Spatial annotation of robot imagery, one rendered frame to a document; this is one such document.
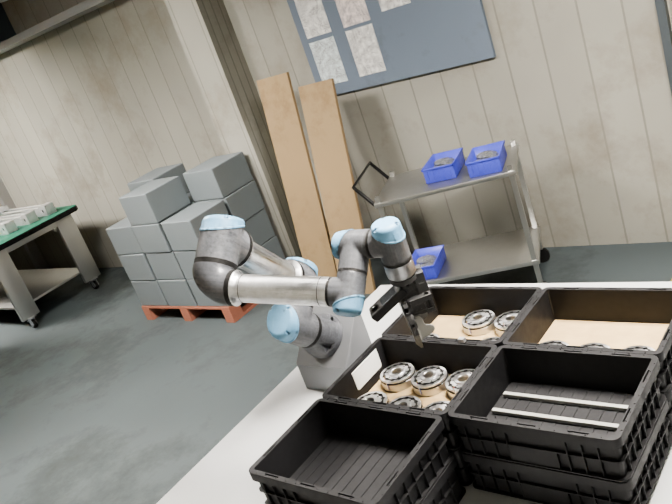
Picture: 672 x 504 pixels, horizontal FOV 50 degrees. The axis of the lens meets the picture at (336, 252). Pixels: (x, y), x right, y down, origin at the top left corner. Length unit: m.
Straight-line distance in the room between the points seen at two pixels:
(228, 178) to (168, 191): 0.44
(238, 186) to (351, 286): 3.55
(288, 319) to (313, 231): 2.78
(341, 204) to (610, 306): 2.86
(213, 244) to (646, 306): 1.15
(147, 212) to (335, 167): 1.41
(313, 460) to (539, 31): 2.90
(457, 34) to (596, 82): 0.83
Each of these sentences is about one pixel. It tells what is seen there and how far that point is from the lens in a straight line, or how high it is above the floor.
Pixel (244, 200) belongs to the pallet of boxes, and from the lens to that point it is 5.24.
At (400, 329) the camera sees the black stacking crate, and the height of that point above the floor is 0.90.
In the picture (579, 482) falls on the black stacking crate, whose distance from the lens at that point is 1.67.
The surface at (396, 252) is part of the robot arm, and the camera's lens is 1.73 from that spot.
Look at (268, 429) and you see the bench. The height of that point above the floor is 0.70.
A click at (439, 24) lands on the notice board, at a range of 4.39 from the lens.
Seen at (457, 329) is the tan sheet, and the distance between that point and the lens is 2.26.
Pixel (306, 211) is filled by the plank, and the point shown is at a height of 0.57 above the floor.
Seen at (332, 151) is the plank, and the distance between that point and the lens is 4.65.
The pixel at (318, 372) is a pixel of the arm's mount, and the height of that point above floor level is 0.78.
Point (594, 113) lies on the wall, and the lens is 4.22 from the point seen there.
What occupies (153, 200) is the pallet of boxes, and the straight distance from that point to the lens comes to 5.18.
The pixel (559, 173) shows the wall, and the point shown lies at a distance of 4.42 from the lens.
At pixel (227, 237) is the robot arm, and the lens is 1.92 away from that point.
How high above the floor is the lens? 1.90
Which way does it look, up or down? 20 degrees down
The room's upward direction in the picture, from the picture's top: 20 degrees counter-clockwise
